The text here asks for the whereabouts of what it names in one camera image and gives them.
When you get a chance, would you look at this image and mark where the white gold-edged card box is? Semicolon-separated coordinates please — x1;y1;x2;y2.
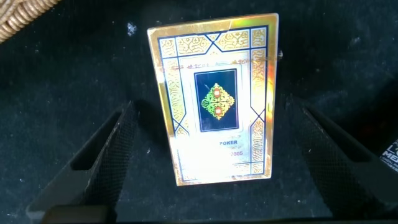
146;12;280;187

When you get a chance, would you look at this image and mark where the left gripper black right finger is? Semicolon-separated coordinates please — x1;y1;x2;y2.
284;95;398;218

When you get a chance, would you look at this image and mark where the black table cloth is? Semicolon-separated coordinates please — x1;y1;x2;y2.
0;0;398;224

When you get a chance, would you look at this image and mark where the wicker basket holding toiletries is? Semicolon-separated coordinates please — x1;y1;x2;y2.
0;0;60;44

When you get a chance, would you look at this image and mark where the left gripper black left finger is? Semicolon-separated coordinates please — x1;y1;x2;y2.
26;100;139;223

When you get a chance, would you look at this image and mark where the black cosmetic tube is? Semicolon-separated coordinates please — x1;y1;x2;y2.
379;138;398;174

